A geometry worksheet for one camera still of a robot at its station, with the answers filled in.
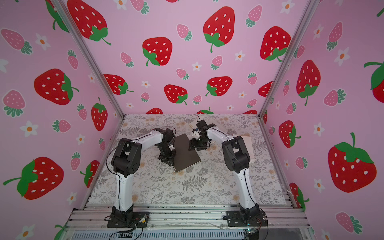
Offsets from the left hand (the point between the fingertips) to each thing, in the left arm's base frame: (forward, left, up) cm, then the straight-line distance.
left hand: (175, 164), depth 94 cm
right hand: (+10, -13, +2) cm, 17 cm away
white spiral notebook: (+34, -11, +1) cm, 36 cm away
